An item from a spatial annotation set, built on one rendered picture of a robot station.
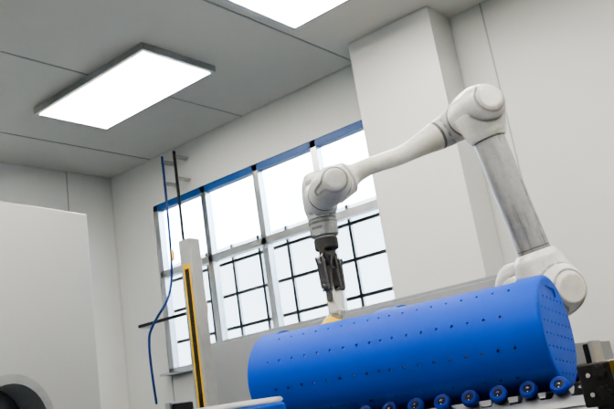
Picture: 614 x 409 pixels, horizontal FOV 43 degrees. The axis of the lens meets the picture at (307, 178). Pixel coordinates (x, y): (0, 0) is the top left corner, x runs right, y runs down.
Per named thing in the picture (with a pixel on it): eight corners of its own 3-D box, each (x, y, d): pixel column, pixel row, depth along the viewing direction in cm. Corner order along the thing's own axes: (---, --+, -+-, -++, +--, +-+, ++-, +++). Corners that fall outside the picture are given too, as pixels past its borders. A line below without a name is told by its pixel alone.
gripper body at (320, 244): (322, 241, 246) (326, 270, 243) (308, 239, 239) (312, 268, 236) (342, 235, 242) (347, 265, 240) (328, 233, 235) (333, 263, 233)
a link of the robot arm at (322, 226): (302, 222, 241) (305, 240, 239) (327, 214, 236) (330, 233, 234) (317, 225, 248) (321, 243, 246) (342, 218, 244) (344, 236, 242)
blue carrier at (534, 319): (304, 429, 242) (296, 338, 252) (586, 389, 199) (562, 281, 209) (249, 430, 219) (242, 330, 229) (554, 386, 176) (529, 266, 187)
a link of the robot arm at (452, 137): (420, 124, 264) (435, 110, 252) (461, 102, 270) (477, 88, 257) (441, 157, 263) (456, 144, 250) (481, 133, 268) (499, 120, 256)
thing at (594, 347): (602, 393, 190) (589, 341, 193) (612, 391, 189) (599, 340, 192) (593, 395, 181) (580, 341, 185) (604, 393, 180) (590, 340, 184)
